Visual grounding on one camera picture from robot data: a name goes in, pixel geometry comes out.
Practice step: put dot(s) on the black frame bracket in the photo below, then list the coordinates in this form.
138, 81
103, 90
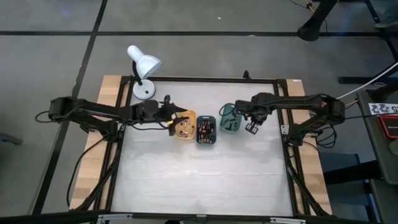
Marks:
247, 75

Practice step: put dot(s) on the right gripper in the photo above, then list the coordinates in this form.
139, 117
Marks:
255, 107

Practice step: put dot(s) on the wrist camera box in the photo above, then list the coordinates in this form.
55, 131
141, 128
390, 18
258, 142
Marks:
252, 128
167, 99

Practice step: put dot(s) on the black copper-top battery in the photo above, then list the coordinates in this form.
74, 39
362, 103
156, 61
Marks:
208, 127
235, 125
204, 126
200, 138
212, 127
228, 122
204, 137
234, 115
211, 138
200, 129

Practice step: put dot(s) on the blue plastic bin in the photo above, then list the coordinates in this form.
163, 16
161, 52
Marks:
206, 119

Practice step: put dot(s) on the red black device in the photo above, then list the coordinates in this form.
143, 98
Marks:
390, 126

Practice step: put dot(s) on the black stand foot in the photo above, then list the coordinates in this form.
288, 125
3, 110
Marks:
311, 29

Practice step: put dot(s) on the green plastic bin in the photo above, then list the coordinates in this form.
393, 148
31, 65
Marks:
225, 126

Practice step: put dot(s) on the black desk leg frame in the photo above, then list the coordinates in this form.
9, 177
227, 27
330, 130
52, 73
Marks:
354, 80

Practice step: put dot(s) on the white desk lamp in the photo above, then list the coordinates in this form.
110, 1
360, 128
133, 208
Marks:
146, 63

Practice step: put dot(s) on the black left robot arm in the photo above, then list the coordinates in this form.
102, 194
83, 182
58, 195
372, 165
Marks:
93, 110

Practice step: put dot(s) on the white marker paper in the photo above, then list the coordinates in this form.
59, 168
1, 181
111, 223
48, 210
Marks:
382, 109

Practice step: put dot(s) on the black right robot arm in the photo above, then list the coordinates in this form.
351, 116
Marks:
304, 101

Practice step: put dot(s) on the yellow plastic bin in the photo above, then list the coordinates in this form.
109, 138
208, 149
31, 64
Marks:
192, 115

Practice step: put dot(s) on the dark grey side desk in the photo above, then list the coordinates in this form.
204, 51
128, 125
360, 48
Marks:
373, 149

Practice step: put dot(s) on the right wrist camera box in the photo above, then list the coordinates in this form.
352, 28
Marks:
252, 128

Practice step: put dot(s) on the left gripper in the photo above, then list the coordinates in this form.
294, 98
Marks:
152, 112

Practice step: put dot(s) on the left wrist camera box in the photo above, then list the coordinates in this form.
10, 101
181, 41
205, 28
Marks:
167, 99

